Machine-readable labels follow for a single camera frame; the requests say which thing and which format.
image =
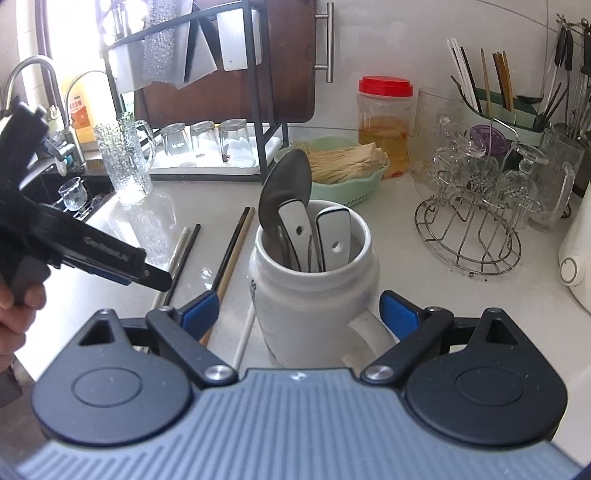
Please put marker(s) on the light wooden chopstick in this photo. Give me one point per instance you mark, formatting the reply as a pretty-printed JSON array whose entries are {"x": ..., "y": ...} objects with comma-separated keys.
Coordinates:
[{"x": 233, "y": 261}]

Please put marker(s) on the textured glass plate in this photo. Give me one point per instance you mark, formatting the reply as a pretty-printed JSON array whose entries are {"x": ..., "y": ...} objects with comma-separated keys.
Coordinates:
[{"x": 159, "y": 55}]

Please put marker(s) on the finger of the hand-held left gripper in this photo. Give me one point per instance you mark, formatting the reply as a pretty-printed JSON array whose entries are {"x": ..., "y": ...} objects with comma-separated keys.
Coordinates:
[
  {"x": 157, "y": 278},
  {"x": 111, "y": 276}
]

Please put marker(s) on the small glass goblet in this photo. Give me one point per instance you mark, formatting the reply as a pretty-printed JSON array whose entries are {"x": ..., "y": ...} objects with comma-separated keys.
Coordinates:
[{"x": 73, "y": 194}]

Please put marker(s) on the inverted drinking glass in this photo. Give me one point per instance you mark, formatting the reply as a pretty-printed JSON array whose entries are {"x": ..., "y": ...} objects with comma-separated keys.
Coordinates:
[
  {"x": 203, "y": 138},
  {"x": 236, "y": 143},
  {"x": 174, "y": 141}
]

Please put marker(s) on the clear stemmed glass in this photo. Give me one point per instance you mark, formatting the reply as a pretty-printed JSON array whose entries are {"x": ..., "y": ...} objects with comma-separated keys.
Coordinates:
[
  {"x": 457, "y": 173},
  {"x": 521, "y": 184}
]

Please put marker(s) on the green cutlery holder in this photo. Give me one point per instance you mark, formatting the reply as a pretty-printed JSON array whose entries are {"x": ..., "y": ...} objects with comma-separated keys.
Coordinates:
[{"x": 498, "y": 115}]

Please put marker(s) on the grey square plate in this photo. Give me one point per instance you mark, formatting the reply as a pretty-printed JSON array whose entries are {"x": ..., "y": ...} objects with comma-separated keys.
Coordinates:
[{"x": 198, "y": 69}]

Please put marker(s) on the bunch of mixed chopsticks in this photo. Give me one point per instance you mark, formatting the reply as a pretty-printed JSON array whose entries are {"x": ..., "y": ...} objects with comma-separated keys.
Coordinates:
[{"x": 461, "y": 74}]

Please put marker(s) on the bundle of pale dried strands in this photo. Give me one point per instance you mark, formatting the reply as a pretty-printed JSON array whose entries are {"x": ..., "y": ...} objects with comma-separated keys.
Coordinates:
[{"x": 351, "y": 161}]

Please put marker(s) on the dark window frame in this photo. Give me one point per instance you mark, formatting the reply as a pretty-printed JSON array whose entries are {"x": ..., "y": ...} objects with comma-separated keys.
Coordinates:
[{"x": 44, "y": 27}]

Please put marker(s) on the red lid plastic jar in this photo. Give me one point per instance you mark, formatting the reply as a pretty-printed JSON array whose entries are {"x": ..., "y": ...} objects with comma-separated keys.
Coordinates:
[{"x": 385, "y": 138}]

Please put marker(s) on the bunch of hanging metal utensils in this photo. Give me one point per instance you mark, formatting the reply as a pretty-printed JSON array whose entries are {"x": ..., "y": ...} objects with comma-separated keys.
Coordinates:
[{"x": 561, "y": 50}]

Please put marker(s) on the textured glass mug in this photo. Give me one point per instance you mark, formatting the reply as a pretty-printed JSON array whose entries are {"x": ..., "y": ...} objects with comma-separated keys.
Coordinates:
[{"x": 122, "y": 166}]

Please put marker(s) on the brown wooden cutting board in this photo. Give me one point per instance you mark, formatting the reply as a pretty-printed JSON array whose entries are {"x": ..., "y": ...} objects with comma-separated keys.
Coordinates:
[{"x": 286, "y": 69}]

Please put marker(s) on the tall curved metal faucet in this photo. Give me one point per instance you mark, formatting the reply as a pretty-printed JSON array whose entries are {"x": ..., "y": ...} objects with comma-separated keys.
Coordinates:
[{"x": 32, "y": 61}]

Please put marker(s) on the white electric cooking pot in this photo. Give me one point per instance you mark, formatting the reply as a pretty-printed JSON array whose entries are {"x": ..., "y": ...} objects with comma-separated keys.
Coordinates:
[{"x": 577, "y": 277}]

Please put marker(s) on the white square plate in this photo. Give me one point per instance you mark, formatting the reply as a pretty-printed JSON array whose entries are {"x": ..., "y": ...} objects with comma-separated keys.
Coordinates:
[
  {"x": 127, "y": 69},
  {"x": 240, "y": 41}
]

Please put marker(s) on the short curved metal faucet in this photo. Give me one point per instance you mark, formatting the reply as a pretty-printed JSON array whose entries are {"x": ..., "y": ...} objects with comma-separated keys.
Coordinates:
[{"x": 87, "y": 74}]

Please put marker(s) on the white drip tray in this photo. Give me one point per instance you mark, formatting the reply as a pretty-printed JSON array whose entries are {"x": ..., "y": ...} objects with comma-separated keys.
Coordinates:
[{"x": 207, "y": 169}]

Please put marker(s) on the black metal dish rack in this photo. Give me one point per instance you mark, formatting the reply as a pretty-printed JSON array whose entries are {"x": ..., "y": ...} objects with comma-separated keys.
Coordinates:
[{"x": 268, "y": 138}]

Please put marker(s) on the tall clear glass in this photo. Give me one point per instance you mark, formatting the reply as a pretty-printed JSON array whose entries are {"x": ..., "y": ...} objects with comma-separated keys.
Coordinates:
[{"x": 434, "y": 120}]

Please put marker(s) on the black kitchen sink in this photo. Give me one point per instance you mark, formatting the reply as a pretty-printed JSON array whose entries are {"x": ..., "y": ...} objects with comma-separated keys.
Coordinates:
[{"x": 99, "y": 184}]

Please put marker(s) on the green plastic basket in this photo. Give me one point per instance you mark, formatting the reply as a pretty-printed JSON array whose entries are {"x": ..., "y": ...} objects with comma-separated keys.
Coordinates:
[{"x": 360, "y": 191}]

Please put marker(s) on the person's left hand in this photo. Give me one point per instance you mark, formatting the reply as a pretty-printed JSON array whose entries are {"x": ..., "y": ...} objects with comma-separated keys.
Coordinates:
[{"x": 11, "y": 332}]

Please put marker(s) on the white ceramic mug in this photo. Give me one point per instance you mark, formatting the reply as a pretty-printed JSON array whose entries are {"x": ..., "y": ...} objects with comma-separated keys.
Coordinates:
[{"x": 309, "y": 314}]

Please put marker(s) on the metal wall hook rack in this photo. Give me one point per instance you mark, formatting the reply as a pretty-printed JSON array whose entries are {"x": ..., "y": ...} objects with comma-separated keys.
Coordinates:
[{"x": 575, "y": 21}]

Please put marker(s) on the large metal spoon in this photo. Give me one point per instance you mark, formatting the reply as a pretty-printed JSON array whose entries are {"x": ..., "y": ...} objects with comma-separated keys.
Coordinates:
[{"x": 284, "y": 184}]

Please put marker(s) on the purple glass cup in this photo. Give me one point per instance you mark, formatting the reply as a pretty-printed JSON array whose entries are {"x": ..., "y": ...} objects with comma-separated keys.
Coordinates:
[{"x": 489, "y": 138}]

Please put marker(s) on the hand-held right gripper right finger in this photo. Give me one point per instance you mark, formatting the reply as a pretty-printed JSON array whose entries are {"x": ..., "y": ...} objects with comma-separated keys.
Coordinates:
[{"x": 399, "y": 316}]

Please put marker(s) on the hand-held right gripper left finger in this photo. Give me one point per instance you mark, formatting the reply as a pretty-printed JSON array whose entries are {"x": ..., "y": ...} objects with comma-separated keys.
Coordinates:
[{"x": 201, "y": 316}]

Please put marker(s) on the yellow oil jug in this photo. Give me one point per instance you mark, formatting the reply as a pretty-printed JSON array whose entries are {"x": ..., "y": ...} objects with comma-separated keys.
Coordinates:
[{"x": 83, "y": 120}]

